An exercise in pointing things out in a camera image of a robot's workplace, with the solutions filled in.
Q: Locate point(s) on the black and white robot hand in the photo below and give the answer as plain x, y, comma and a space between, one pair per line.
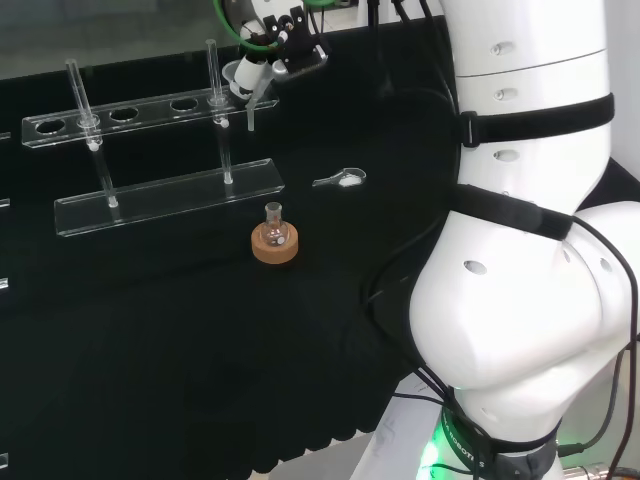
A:
300, 45

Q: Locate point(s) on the clear plastic funnel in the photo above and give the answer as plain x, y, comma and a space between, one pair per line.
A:
251, 119

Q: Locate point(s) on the clear glass weighing funnel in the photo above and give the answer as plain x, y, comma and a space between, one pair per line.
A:
347, 177

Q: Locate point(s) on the clear acrylic funnel stand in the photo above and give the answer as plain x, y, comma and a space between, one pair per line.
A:
150, 197

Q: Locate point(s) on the small round-bottom glass flask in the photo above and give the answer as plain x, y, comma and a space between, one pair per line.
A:
275, 232

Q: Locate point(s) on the black table cloth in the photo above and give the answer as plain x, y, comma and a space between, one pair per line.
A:
150, 350

